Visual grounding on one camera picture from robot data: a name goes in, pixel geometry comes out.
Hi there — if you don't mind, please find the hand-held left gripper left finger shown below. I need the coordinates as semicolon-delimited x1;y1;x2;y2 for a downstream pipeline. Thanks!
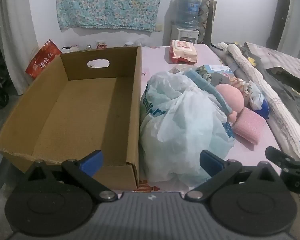
27;149;118;203

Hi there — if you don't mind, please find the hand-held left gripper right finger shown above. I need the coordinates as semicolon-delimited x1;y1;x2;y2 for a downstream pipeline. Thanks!
184;149;282;203

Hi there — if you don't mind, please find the pink sponge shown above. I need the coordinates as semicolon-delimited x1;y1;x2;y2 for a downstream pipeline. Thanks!
232;107;267;145

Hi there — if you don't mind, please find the blue white wipes pack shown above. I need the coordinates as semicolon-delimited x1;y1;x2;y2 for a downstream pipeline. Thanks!
249;90;270;119

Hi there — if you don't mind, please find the brown cardboard box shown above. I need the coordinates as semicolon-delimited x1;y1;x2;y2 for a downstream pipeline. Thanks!
0;46;142;190

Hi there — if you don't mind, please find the pink plush toy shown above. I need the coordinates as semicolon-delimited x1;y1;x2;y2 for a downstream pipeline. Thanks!
216;84;245;123

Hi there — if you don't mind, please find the light blue towel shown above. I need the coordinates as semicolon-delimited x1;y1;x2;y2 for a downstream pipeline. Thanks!
184;70;233;115

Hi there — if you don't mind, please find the green white scrunched cloth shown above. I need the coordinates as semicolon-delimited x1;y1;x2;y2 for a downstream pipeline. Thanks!
197;66;215;83

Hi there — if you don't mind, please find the white blue plastic bag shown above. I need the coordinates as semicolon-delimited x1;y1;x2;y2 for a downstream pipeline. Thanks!
139;71;235;187

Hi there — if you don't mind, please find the white rolled quilt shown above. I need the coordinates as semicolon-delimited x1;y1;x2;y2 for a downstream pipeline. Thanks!
217;41;300;162

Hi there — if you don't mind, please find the grey blanket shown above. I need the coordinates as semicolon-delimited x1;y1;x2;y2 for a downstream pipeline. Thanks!
242;41;300;140

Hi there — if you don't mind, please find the white printed carton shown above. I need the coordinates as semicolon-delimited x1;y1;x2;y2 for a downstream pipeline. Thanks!
202;64;235;87

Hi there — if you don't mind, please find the red wipes pack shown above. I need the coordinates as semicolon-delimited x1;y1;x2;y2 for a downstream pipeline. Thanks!
169;39;198;64

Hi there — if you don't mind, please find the red printed bag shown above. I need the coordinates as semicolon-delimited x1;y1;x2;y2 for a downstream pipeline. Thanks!
25;39;62;80

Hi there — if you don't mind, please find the white water dispenser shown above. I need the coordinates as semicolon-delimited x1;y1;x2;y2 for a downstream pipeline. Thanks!
171;26;199;46

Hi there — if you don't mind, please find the patterned fabric panel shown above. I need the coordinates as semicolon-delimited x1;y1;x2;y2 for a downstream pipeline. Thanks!
199;0;217;47

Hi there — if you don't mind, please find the blue water bottle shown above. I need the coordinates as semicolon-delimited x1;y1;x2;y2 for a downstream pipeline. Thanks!
176;0;202;30

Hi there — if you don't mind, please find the white curtain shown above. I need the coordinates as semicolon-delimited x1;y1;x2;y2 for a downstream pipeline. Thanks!
0;0;39;95

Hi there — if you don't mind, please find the floral wall cloth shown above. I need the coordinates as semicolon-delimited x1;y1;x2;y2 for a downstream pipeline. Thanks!
56;0;171;32

